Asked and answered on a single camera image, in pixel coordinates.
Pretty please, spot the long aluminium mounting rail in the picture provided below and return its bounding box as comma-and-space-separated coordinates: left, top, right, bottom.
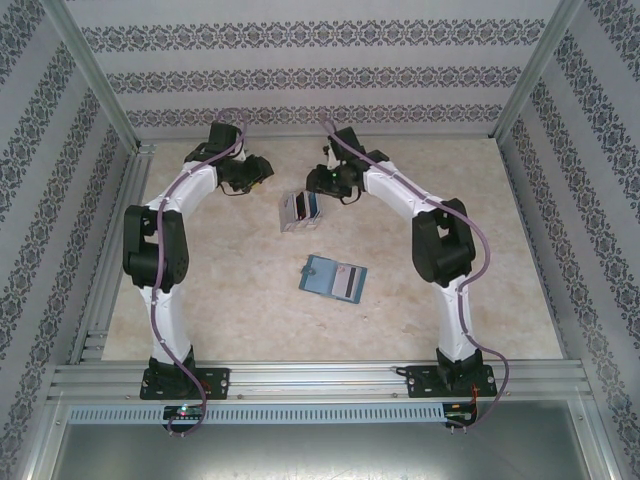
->
47, 360, 587, 401

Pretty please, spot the slotted grey cable duct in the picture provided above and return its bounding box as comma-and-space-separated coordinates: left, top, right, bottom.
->
67, 403, 447, 425

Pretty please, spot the small dark circuit board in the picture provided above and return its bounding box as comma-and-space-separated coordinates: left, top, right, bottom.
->
444, 401, 479, 427

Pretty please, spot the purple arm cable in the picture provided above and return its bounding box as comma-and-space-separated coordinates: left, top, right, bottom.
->
149, 108, 250, 439
319, 117, 511, 431

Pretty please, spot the thin aluminium cross beam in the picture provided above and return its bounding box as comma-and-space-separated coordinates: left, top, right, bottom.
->
137, 132, 496, 142

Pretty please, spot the clear acrylic card stand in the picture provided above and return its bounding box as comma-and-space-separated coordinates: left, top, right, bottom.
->
278, 189, 324, 234

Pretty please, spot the circuit board with green light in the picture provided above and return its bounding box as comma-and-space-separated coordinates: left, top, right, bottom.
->
162, 404, 207, 421

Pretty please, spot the grey metal sheet panel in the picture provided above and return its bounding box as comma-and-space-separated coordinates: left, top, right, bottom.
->
49, 422, 617, 480

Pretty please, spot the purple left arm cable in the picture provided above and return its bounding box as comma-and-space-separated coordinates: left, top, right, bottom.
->
149, 108, 250, 439

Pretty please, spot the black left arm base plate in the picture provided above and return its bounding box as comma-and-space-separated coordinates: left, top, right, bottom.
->
141, 367, 232, 402

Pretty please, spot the aluminium side rail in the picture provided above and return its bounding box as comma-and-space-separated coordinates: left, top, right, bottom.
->
68, 142, 157, 365

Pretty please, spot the aluminium frame post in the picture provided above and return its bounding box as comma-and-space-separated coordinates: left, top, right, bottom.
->
582, 394, 624, 480
42, 0, 144, 151
27, 394, 69, 480
491, 0, 585, 142

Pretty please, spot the teal blue card holder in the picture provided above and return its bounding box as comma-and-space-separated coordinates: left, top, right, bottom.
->
298, 253, 369, 304

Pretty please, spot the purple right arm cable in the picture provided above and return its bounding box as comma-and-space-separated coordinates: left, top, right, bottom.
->
319, 117, 511, 431

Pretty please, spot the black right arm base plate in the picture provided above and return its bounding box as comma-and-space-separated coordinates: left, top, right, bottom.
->
406, 364, 500, 400

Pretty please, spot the pale card with black stripe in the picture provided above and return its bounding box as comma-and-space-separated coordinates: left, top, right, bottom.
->
331, 264, 367, 300

